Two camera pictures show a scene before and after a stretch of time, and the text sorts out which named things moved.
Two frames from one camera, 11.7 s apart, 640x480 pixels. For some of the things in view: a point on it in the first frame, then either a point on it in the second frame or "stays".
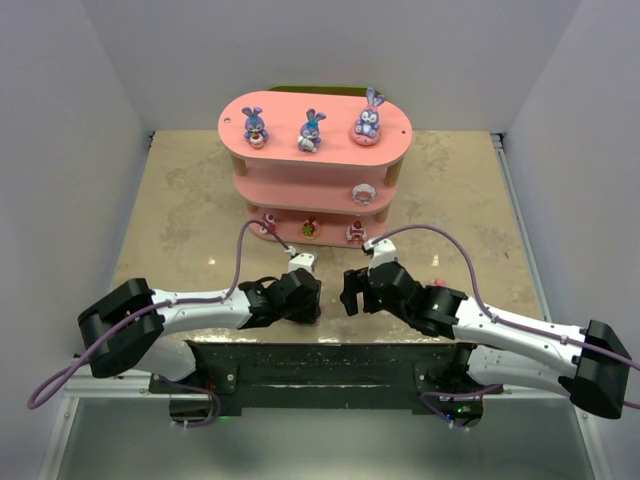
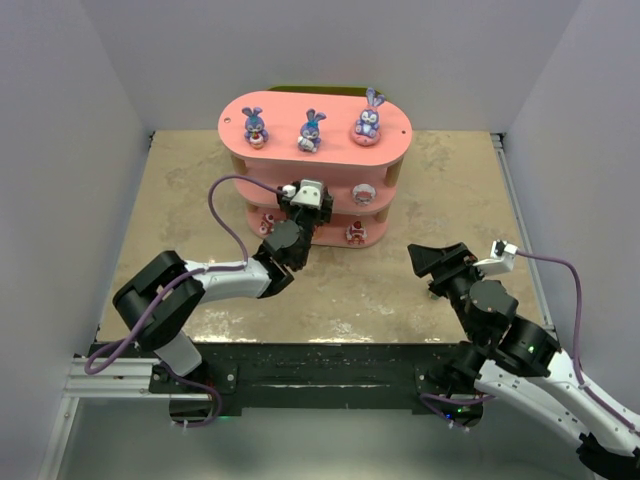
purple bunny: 367,127 stays
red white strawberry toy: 356,233 stays
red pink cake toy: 268,220 stays
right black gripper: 356,288 -> 451,267
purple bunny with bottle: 309,139 stays
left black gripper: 310,298 -> 325,212
